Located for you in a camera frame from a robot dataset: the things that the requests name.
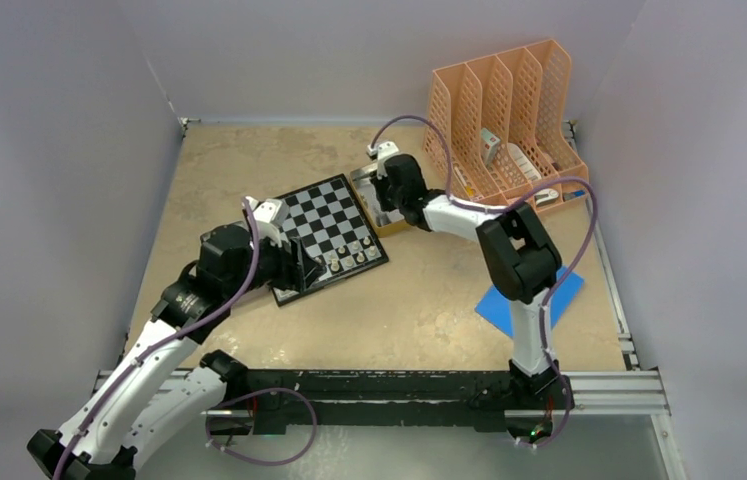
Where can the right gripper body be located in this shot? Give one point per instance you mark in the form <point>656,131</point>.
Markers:
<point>389,199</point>

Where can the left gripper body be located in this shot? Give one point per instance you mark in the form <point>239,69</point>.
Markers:
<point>273,267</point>

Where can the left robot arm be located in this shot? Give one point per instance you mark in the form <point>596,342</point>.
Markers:
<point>128,419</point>

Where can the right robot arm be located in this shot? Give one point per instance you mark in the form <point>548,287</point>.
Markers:
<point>521,259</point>

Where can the yellow tray of white pieces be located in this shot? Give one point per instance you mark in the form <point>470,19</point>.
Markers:
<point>384,223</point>

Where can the black and white chessboard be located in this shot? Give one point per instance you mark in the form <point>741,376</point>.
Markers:
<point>326,215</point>

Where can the orange file organizer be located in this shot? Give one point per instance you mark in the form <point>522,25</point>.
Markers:
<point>501,117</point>

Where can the white stapler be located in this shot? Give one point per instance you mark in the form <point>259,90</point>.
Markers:
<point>546,197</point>

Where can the black base bar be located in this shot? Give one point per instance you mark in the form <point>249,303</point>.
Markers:
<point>484,401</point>

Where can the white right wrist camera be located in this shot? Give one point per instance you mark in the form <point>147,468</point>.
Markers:
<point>380,153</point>

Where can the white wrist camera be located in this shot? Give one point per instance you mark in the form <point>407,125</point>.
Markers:
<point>380,153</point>
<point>269,216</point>

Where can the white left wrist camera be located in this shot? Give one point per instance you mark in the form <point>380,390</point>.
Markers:
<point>269,216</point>

